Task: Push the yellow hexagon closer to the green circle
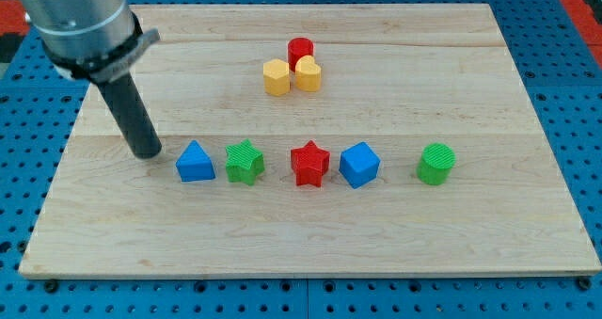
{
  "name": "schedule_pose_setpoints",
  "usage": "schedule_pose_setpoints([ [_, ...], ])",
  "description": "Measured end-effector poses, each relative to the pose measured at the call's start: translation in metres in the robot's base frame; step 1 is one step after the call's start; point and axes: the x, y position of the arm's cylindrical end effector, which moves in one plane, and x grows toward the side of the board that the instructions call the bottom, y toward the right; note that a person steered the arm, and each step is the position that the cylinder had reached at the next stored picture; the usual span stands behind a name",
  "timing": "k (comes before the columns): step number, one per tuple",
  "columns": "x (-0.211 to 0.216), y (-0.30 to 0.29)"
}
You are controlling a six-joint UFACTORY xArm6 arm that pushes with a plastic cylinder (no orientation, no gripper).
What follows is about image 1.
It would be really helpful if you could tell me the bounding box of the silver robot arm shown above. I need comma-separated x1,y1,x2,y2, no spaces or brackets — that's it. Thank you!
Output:
20,0,160,84

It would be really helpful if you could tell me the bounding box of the yellow hexagon block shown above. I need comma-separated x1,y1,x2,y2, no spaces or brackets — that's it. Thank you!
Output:
262,58,291,96

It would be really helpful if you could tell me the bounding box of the wooden board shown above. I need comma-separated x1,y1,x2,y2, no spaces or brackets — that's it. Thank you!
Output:
19,4,601,279

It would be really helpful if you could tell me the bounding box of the red star block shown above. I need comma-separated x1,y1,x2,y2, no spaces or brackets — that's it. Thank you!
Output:
290,140,330,187

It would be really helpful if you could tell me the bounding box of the green star block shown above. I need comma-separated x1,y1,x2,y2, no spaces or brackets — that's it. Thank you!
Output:
225,139,265,185

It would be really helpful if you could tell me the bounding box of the blue cube block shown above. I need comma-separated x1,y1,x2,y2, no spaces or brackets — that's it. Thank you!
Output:
339,142,381,189

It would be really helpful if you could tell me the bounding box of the yellow heart block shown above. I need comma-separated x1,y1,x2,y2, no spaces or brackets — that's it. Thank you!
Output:
295,56,322,92

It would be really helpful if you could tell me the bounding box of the red cylinder block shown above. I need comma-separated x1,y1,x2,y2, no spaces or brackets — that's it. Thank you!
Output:
287,37,314,72

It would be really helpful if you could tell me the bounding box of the blue triangle block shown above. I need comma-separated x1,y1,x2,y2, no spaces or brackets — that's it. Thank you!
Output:
175,140,215,182

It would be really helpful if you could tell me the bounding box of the green cylinder block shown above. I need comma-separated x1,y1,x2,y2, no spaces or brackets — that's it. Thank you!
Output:
416,143,456,185

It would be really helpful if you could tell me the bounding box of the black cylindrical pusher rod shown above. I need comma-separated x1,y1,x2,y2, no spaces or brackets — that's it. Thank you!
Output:
98,73,162,159

